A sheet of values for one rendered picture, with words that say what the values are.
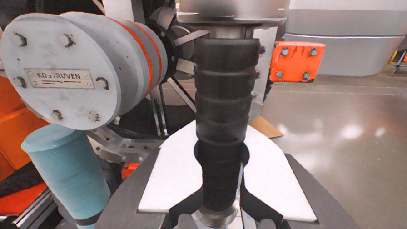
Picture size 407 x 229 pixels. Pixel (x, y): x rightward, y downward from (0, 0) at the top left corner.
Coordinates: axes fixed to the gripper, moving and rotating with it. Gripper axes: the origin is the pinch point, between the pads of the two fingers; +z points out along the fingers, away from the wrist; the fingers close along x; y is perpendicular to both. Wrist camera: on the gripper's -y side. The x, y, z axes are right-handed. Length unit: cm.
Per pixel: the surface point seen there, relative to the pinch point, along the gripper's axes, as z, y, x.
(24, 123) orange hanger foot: 26, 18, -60
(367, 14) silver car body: 54, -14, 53
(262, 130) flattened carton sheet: 126, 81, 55
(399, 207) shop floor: 48, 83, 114
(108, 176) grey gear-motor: 28, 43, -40
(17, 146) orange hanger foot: 22, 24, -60
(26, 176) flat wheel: 30, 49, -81
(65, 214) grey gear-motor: 17, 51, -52
